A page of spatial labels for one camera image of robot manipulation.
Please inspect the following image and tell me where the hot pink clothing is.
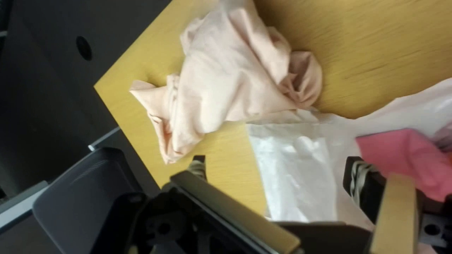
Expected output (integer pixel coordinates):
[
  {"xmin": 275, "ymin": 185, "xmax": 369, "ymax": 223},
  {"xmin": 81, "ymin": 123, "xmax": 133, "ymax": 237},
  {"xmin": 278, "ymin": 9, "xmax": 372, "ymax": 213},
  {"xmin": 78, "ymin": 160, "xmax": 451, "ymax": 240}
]
[{"xmin": 355, "ymin": 129, "xmax": 452, "ymax": 203}]

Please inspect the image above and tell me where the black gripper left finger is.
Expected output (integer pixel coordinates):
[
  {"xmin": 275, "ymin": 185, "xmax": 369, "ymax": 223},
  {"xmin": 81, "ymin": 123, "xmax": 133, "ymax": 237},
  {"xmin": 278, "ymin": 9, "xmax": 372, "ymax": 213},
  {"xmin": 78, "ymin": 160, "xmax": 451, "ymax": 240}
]
[{"xmin": 169, "ymin": 154, "xmax": 303, "ymax": 254}]

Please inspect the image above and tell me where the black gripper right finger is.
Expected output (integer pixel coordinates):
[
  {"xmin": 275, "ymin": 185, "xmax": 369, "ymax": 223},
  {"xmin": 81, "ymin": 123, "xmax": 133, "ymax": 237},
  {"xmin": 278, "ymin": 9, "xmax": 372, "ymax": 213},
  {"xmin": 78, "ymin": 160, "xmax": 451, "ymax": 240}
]
[{"xmin": 343, "ymin": 155, "xmax": 422, "ymax": 254}]

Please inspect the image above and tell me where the white plastic carrier bag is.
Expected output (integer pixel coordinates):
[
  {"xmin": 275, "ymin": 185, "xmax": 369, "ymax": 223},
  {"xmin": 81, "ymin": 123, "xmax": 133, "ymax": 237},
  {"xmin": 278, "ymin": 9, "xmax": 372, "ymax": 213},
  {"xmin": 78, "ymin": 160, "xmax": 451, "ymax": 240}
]
[{"xmin": 245, "ymin": 76, "xmax": 452, "ymax": 232}]

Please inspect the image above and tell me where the peach pink clothing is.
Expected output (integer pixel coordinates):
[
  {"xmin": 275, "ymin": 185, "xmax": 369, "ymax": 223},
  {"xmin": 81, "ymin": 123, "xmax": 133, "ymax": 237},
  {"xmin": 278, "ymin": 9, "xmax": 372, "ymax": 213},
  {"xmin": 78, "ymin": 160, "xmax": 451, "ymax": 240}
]
[{"xmin": 129, "ymin": 0, "xmax": 326, "ymax": 167}]

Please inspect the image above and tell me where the grey office chair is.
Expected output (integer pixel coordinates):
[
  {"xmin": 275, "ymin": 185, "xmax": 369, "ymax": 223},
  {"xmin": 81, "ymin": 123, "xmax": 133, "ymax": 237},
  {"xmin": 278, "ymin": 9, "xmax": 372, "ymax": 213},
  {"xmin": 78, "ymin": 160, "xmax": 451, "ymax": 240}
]
[{"xmin": 32, "ymin": 147, "xmax": 160, "ymax": 254}]

